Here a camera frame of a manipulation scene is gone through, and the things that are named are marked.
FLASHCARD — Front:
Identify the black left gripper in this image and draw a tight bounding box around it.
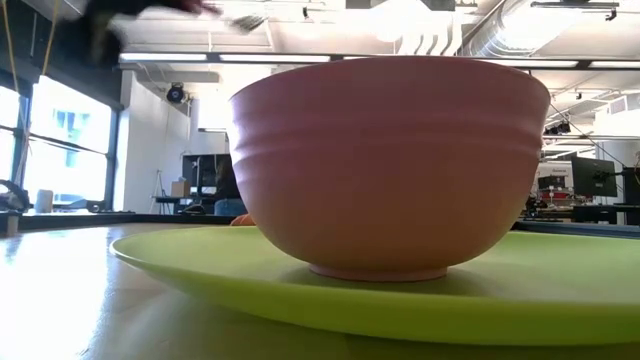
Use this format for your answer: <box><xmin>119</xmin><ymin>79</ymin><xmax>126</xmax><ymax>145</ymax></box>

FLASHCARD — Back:
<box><xmin>83</xmin><ymin>0</ymin><xmax>223</xmax><ymax>69</ymax></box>

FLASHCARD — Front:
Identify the metal fork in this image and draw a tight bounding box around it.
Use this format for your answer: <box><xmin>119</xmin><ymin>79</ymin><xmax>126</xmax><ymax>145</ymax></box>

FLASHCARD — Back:
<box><xmin>189</xmin><ymin>0</ymin><xmax>268</xmax><ymax>35</ymax></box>

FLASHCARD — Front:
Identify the long ceiling light strip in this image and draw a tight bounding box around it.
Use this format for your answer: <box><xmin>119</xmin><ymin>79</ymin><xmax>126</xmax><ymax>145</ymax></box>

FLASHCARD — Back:
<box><xmin>118</xmin><ymin>51</ymin><xmax>332</xmax><ymax>65</ymax></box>

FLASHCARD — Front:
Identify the black hanging spotlight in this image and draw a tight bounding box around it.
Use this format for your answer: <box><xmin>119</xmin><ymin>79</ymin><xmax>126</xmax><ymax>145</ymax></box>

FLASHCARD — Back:
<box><xmin>165</xmin><ymin>82</ymin><xmax>187</xmax><ymax>105</ymax></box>

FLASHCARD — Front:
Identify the seated person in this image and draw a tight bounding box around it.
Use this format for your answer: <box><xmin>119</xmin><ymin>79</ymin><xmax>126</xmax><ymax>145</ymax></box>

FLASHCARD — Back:
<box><xmin>213</xmin><ymin>158</ymin><xmax>248</xmax><ymax>217</ymax></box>

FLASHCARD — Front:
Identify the white tripod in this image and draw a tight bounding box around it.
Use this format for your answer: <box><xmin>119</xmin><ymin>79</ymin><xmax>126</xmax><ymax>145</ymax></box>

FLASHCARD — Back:
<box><xmin>148</xmin><ymin>169</ymin><xmax>170</xmax><ymax>215</ymax></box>

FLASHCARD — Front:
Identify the white canister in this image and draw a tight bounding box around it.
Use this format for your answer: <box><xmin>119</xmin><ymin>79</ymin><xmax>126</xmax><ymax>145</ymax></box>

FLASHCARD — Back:
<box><xmin>34</xmin><ymin>189</ymin><xmax>55</xmax><ymax>215</ymax></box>

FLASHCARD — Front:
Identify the pink bowl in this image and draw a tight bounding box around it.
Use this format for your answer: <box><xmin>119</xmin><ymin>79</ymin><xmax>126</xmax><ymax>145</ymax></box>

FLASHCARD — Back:
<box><xmin>228</xmin><ymin>55</ymin><xmax>552</xmax><ymax>283</ymax></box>

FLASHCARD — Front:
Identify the black computer monitor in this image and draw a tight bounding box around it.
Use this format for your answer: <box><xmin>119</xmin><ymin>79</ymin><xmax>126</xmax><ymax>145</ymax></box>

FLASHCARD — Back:
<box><xmin>570</xmin><ymin>156</ymin><xmax>619</xmax><ymax>199</ymax></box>

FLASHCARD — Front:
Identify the lime green plate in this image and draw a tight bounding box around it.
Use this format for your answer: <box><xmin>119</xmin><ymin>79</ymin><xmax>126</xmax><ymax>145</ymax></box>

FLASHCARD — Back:
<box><xmin>109</xmin><ymin>225</ymin><xmax>640</xmax><ymax>347</ymax></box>

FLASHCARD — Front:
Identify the yellow cable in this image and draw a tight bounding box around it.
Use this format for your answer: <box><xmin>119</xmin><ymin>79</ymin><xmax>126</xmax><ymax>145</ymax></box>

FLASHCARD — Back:
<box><xmin>1</xmin><ymin>0</ymin><xmax>61</xmax><ymax>94</ymax></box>

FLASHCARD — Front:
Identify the silver ceiling air duct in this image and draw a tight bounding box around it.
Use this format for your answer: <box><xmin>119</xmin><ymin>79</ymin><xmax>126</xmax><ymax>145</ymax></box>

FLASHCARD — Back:
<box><xmin>457</xmin><ymin>0</ymin><xmax>556</xmax><ymax>57</ymax></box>

